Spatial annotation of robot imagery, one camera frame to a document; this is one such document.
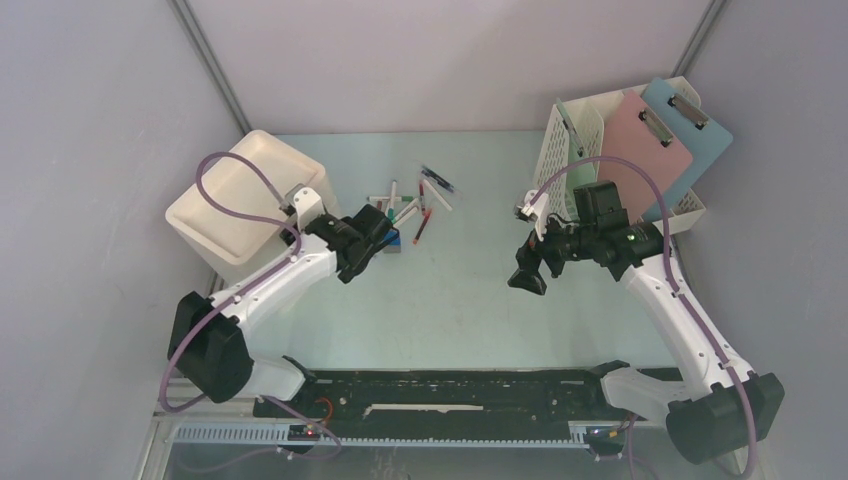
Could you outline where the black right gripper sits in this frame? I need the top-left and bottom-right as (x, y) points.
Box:
(507, 207), (596, 295)

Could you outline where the blue eraser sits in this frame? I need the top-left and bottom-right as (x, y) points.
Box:
(381, 229), (402, 254)

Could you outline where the white drawer cabinet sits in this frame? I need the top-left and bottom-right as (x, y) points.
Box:
(165, 130), (341, 284)

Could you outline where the green clipboard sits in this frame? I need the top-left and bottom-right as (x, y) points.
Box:
(556, 99), (603, 210)

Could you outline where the pink clipboard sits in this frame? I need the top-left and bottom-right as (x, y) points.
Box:
(597, 91), (692, 224)

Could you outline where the blue clipboard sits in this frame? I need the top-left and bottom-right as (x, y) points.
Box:
(641, 78), (734, 209)

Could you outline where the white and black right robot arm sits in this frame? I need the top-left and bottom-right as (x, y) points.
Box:
(507, 181), (785, 464)

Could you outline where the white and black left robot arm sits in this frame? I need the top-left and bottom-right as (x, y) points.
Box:
(167, 205), (399, 417)

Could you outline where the white marker teal tip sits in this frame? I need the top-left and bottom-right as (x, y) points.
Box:
(386, 179), (397, 218)

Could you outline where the white marker brown tip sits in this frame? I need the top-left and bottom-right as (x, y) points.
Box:
(393, 206), (420, 229)

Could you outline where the white marker green tip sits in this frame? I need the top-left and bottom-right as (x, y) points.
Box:
(392, 199), (420, 223)

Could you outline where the red pen orange cap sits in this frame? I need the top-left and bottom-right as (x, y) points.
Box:
(413, 208), (433, 245)

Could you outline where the red transparent pen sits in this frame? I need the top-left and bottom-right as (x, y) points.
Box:
(418, 179), (427, 216)

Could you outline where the white chalk stick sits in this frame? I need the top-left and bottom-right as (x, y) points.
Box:
(422, 179), (453, 212)

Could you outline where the green transparent pen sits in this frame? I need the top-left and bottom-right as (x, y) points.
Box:
(415, 160), (449, 189)

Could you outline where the white perforated file organizer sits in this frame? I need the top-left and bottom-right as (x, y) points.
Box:
(531, 76), (707, 235)

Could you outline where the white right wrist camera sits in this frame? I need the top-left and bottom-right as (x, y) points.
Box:
(514, 190), (550, 241)

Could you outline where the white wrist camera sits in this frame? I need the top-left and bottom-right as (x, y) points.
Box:
(514, 190), (550, 241)
(287, 185), (326, 231)

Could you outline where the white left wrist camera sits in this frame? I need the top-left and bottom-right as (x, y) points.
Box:
(287, 185), (326, 231)

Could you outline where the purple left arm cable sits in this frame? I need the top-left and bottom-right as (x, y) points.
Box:
(157, 151), (342, 462)

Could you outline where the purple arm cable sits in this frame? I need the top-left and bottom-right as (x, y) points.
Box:
(157, 151), (342, 462)
(529, 155), (760, 480)

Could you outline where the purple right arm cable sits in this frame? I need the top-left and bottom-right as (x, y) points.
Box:
(529, 155), (760, 480)

